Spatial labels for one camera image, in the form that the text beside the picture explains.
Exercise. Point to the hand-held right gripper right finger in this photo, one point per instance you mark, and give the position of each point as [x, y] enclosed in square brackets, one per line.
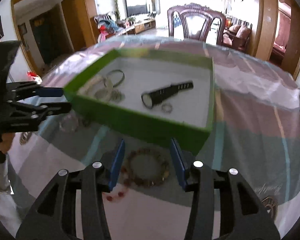
[178, 165]

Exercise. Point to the translucent pale bangle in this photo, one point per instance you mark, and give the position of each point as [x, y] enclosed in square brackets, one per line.
[101, 95]

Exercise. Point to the black wrist watch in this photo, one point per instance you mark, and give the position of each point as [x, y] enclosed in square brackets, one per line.
[165, 92]

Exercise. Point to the carved wooden dining chair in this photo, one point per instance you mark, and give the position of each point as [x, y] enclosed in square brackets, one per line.
[173, 22]

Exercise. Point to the green cardboard box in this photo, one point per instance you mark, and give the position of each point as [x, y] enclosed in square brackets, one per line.
[140, 127]

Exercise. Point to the green hanging vine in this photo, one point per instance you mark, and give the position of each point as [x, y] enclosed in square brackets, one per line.
[115, 0]

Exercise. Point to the person's left hand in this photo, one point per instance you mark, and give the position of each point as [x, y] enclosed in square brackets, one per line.
[7, 142]

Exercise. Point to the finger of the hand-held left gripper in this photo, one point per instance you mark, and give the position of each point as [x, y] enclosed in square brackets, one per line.
[57, 108]
[51, 92]

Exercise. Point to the wooden television cabinet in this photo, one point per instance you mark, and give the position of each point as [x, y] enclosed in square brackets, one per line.
[140, 26]

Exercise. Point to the wooden sofa with cushions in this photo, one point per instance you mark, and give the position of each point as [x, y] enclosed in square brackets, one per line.
[238, 36]

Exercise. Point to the person's left forearm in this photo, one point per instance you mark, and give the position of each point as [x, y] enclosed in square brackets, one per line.
[0, 175]

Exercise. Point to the flat screen television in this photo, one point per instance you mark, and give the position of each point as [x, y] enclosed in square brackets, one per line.
[136, 5]

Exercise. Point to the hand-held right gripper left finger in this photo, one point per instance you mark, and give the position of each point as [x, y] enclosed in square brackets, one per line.
[117, 162]

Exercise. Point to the checked tablecloth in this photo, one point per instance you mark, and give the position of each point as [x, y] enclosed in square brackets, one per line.
[252, 120]

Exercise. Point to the wooden armchair with clothes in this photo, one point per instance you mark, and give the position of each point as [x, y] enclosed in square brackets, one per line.
[107, 23]

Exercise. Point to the silver bangle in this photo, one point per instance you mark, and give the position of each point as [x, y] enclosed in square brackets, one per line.
[121, 76]

